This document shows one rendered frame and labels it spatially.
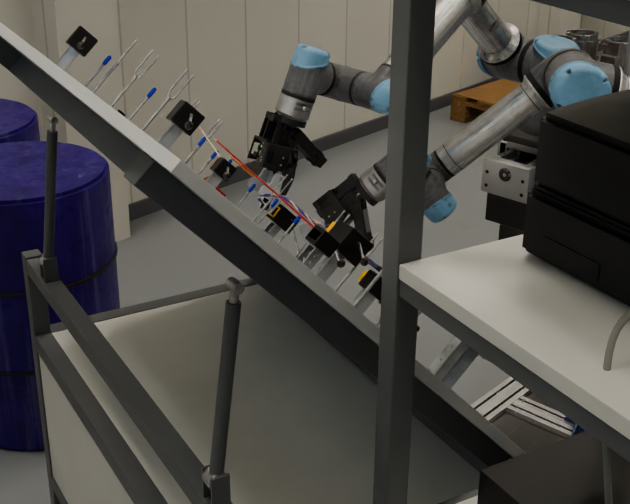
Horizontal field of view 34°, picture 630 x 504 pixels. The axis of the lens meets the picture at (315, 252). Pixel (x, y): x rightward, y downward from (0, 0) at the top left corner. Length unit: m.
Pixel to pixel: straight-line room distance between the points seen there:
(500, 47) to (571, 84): 0.52
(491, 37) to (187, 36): 2.72
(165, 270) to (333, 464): 2.71
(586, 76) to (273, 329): 0.91
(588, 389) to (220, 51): 4.44
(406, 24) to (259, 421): 1.16
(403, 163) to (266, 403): 1.08
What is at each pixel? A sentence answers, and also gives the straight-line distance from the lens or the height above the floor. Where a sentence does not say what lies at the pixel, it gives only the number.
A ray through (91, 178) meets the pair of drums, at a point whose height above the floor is 0.87.
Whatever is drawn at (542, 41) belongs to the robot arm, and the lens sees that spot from 2.70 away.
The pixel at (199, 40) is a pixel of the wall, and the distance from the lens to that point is 5.23.
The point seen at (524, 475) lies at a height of 1.13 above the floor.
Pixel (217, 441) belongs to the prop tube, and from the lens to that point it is 1.55.
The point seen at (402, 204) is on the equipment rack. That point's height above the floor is 1.54.
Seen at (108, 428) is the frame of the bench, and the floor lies 0.80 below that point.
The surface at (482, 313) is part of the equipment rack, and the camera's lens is 1.15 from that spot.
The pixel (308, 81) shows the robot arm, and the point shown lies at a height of 1.41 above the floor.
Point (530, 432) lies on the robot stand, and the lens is 3.22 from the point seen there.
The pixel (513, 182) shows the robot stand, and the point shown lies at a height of 1.07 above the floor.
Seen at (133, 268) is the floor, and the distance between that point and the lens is 4.66.
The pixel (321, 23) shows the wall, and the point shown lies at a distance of 5.87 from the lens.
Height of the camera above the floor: 1.99
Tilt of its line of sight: 25 degrees down
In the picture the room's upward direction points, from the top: 1 degrees clockwise
